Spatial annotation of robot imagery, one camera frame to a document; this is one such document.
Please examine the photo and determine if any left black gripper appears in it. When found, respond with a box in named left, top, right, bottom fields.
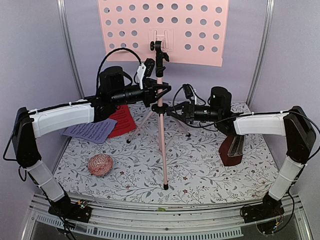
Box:
left=111, top=79, right=172, bottom=108

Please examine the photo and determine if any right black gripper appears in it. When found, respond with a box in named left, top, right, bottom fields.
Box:
left=166, top=99, right=222, bottom=124

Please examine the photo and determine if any red sheet music paper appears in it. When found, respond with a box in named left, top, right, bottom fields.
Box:
left=108, top=105, right=137, bottom=139

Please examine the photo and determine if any pink music stand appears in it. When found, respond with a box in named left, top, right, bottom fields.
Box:
left=97, top=0, right=230, bottom=191

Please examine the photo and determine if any purple sheet music paper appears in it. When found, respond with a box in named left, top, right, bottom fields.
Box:
left=62, top=118, right=118, bottom=144

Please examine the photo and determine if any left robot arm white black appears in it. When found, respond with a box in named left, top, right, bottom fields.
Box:
left=3, top=66, right=172, bottom=217

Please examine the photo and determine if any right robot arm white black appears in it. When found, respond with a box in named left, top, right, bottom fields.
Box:
left=167, top=84, right=319, bottom=218

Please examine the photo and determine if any floral patterned table mat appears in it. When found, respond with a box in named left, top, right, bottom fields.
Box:
left=54, top=114, right=278, bottom=205

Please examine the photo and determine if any brown wooden metronome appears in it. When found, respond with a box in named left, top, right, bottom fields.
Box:
left=218, top=135, right=245, bottom=167

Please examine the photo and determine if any red patterned ceramic bowl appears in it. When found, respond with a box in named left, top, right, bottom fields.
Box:
left=87, top=153, right=113, bottom=177

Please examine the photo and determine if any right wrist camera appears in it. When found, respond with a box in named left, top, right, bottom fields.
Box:
left=182, top=83, right=197, bottom=104

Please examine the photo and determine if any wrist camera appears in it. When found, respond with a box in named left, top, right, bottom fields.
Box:
left=182, top=83, right=197, bottom=104
left=133, top=58, right=156, bottom=90

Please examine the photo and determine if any right black camera cable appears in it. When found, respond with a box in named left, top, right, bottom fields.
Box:
left=172, top=86, right=226, bottom=132

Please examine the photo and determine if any black camera cable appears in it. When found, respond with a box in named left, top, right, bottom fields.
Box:
left=172, top=86, right=226, bottom=132
left=94, top=47, right=142, bottom=98

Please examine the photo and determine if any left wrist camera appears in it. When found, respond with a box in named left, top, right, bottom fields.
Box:
left=133, top=58, right=156, bottom=90

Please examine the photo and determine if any left black camera cable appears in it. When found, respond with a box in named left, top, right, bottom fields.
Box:
left=94, top=47, right=142, bottom=98

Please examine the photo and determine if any aluminium front rail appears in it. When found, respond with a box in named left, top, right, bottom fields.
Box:
left=21, top=193, right=313, bottom=240

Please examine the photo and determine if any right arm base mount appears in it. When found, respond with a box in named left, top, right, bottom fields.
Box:
left=239, top=192, right=285, bottom=223

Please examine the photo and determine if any left aluminium frame post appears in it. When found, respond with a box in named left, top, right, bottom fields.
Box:
left=56, top=0, right=85, bottom=98

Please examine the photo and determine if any aluminium frame post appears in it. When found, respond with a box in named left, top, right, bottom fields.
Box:
left=246, top=0, right=275, bottom=107
left=56, top=0, right=85, bottom=98

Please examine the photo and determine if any right aluminium frame post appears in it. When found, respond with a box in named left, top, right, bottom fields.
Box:
left=246, top=0, right=275, bottom=107

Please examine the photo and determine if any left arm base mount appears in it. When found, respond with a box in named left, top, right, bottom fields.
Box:
left=48, top=201, right=93, bottom=223

